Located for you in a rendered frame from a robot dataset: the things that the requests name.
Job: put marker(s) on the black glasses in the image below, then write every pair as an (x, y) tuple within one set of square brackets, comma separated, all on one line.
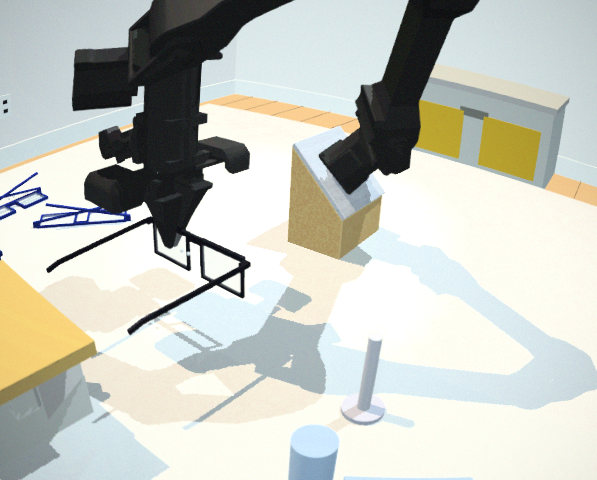
[(220, 266)]

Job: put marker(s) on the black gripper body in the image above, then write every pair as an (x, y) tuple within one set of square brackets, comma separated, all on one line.
[(171, 151)]

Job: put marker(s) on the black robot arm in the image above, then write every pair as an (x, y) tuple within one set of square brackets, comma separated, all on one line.
[(169, 43)]

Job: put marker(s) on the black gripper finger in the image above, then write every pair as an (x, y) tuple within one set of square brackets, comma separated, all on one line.
[(166, 212), (192, 196)]

